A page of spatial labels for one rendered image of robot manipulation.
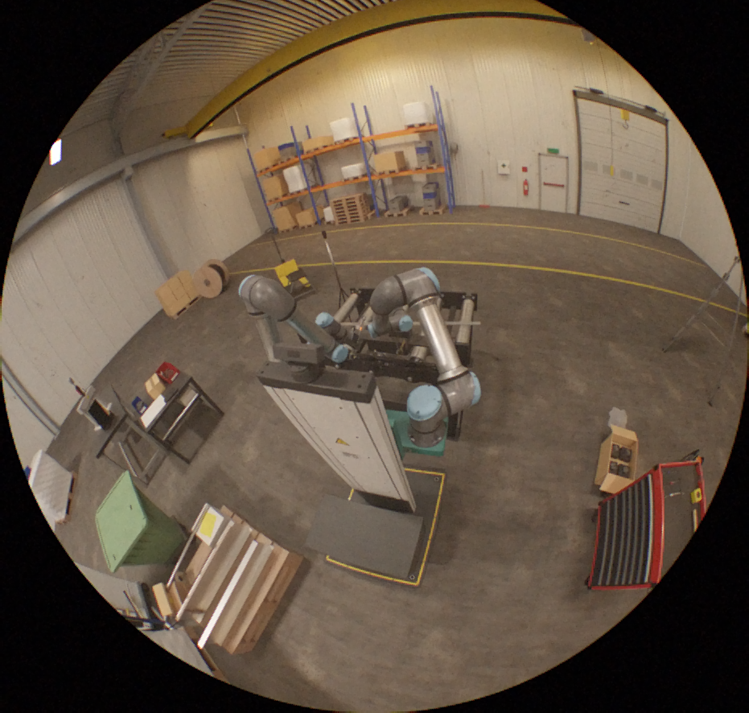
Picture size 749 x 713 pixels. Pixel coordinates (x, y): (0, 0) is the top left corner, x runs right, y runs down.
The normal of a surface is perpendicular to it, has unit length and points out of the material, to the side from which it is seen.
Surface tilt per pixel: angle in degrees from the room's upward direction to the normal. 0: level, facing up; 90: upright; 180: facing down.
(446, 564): 0
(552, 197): 90
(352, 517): 0
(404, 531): 0
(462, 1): 90
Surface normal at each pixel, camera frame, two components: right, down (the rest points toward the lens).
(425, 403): -0.32, -0.70
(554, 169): -0.37, 0.66
